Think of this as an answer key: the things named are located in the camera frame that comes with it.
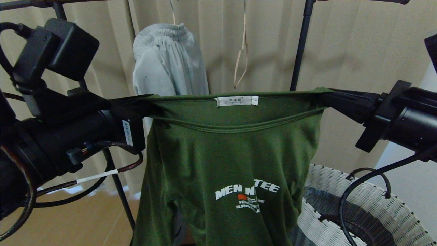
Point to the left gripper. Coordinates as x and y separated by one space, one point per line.
68 140

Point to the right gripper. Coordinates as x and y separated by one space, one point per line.
409 119

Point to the pale grey shorts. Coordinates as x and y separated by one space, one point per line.
164 61

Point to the green garment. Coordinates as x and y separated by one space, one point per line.
222 160

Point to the pink clothes hanger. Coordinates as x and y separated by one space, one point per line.
244 37
173 17

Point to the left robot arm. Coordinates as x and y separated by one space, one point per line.
13 177

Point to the white laundry basket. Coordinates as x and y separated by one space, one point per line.
403 218

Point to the black clothes rack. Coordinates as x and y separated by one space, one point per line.
299 51

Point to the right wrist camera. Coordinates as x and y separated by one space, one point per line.
433 51

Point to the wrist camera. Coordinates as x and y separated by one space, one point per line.
433 51
68 48

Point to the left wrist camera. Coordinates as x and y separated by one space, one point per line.
68 48

